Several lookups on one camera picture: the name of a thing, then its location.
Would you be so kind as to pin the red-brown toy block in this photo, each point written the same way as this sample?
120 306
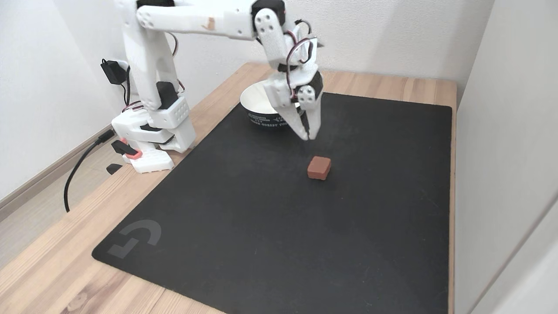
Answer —
318 167

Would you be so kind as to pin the white paper bowl, navy band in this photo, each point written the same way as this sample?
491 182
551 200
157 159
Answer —
259 104

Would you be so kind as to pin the black desk mat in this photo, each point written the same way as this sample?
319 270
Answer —
283 226

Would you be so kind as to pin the black and orange table clamp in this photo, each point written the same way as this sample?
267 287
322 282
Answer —
128 150

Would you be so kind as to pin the black power adapter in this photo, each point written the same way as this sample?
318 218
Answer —
112 72

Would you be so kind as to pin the beige skirting board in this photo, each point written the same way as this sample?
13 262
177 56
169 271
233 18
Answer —
39 179

